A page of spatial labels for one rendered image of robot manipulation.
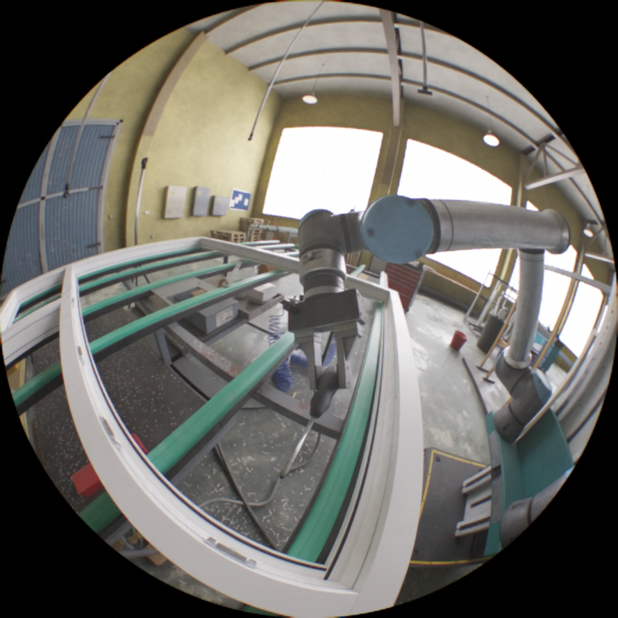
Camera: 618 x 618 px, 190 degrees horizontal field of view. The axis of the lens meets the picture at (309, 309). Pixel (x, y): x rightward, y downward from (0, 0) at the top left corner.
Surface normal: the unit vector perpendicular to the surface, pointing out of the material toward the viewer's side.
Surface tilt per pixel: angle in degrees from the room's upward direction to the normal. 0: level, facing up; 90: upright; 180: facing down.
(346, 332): 60
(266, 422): 0
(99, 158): 90
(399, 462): 0
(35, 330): 90
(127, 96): 90
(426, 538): 0
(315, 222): 50
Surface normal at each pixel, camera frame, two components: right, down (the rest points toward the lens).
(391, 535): 0.21, -0.88
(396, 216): -0.23, 0.41
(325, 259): 0.08, -0.35
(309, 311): -0.49, -0.29
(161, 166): 0.90, 0.35
